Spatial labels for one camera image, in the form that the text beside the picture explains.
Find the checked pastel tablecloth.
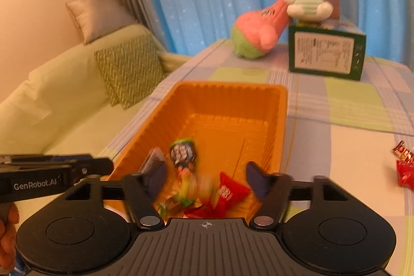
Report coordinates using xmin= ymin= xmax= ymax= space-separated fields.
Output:
xmin=97 ymin=38 xmax=414 ymax=276

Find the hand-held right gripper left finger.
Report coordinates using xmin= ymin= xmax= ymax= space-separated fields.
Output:
xmin=64 ymin=162 xmax=168 ymax=230

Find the tan snack packet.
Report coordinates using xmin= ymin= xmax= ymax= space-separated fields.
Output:
xmin=193 ymin=174 xmax=216 ymax=203

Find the grey pillow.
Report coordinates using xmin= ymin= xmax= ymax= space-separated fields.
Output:
xmin=65 ymin=0 xmax=137 ymax=46

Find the person's left hand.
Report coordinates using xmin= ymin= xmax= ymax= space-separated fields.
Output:
xmin=0 ymin=202 xmax=20 ymax=272

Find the red square snack packet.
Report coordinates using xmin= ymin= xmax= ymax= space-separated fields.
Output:
xmin=396 ymin=160 xmax=414 ymax=189

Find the light green sofa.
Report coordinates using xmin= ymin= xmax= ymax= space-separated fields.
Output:
xmin=0 ymin=23 xmax=192 ymax=264

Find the orange plastic tray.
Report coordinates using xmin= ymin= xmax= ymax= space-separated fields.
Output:
xmin=102 ymin=81 xmax=289 ymax=225

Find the green cardboard box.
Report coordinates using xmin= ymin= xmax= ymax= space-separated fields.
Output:
xmin=287 ymin=15 xmax=367 ymax=81

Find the green chevron pillow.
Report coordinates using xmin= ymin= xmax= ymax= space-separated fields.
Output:
xmin=94 ymin=35 xmax=166 ymax=110

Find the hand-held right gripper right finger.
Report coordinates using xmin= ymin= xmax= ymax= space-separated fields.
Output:
xmin=245 ymin=161 xmax=354 ymax=230

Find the green snack stick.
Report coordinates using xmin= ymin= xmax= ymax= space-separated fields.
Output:
xmin=168 ymin=138 xmax=199 ymax=203

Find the red candy packet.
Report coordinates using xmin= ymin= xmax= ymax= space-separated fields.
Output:
xmin=215 ymin=171 xmax=252 ymax=216
xmin=183 ymin=203 xmax=216 ymax=219

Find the dark red shiny candy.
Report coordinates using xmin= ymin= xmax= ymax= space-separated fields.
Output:
xmin=392 ymin=140 xmax=414 ymax=164

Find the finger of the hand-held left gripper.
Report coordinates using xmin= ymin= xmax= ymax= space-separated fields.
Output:
xmin=69 ymin=158 xmax=115 ymax=182
xmin=0 ymin=152 xmax=93 ymax=165

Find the pink green plush toy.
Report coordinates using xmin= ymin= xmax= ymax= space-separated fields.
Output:
xmin=231 ymin=0 xmax=290 ymax=60

